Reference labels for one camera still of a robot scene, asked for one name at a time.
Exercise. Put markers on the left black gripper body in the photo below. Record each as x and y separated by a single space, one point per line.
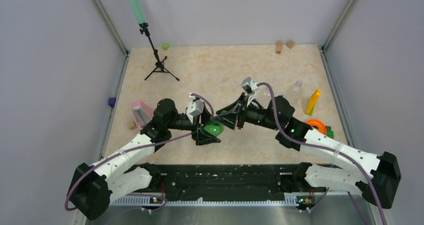
196 124

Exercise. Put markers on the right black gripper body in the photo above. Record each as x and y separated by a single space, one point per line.
247 116

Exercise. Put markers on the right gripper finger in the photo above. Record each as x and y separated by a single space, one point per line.
233 108
230 121

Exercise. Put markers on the green plastic bottle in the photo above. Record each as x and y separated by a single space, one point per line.
214 127

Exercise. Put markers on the clear plastic bottle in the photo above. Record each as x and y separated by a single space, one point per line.
294 92

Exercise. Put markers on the clear bottle blue-white cap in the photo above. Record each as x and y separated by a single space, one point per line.
263 96

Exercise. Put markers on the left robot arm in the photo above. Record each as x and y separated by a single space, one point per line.
94 187

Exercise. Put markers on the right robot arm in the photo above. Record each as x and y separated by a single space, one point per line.
376 177

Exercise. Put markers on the pink toy toaster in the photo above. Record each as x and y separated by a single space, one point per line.
142 112

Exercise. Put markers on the black tripod green pole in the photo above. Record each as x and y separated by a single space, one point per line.
144 30

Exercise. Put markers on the small wooden cube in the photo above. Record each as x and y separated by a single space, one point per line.
132 125

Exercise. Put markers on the orange tape dispenser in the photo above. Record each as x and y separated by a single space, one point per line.
318 125

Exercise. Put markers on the yellow green block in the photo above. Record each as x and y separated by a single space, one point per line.
312 102

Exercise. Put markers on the wooden block left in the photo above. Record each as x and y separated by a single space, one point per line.
279 47

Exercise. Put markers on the wooden block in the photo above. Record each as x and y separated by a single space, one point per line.
279 47
290 44

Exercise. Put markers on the small green cap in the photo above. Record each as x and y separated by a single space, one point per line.
165 46

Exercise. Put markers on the wooden block right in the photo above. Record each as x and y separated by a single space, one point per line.
290 44

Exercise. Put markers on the small green lego brick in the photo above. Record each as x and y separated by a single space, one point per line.
330 134

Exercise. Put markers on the purple small object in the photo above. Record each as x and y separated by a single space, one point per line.
112 102

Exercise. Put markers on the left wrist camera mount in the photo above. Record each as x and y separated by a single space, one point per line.
194 108

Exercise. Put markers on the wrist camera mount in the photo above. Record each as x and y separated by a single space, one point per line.
194 108
251 89

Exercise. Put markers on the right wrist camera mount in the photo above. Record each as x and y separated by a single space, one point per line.
251 89

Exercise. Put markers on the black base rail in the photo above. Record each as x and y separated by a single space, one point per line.
225 183

